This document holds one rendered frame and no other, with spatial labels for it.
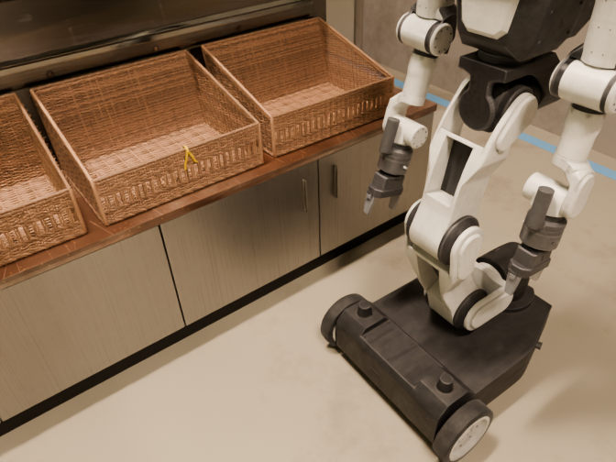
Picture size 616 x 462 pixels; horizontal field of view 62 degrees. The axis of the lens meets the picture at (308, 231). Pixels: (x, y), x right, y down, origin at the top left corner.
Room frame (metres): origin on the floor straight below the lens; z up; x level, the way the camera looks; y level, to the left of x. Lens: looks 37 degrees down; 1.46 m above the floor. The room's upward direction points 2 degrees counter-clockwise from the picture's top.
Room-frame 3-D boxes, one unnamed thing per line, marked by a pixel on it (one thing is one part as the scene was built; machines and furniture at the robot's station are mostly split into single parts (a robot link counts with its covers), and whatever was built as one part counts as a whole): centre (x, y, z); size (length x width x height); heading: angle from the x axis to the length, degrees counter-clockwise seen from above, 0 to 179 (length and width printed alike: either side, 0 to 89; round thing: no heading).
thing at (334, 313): (1.25, -0.12, 0.10); 0.20 x 0.05 x 0.20; 123
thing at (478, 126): (1.19, -0.51, 0.97); 0.28 x 0.13 x 0.18; 123
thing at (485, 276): (1.18, -0.50, 0.28); 0.21 x 0.20 x 0.13; 123
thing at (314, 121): (1.91, 0.01, 0.72); 0.56 x 0.49 x 0.28; 124
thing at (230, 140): (1.55, 0.50, 0.72); 0.56 x 0.49 x 0.28; 126
